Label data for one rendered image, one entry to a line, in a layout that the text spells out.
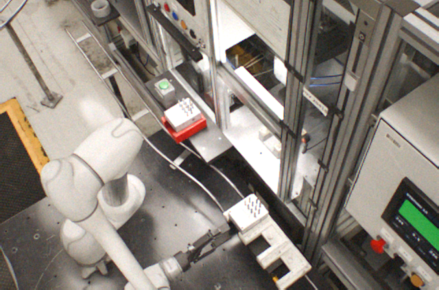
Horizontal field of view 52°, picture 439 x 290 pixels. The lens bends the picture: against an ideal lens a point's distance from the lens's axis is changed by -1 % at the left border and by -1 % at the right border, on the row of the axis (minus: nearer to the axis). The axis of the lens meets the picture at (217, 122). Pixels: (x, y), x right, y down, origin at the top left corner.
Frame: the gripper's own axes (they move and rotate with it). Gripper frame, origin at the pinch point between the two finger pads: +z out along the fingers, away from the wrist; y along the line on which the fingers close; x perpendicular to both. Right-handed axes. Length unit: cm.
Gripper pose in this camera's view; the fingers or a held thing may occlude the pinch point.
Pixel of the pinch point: (223, 234)
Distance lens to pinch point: 178.6
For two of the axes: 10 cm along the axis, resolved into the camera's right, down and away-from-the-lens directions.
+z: 8.3, -4.9, 2.8
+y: -0.7, -5.7, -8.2
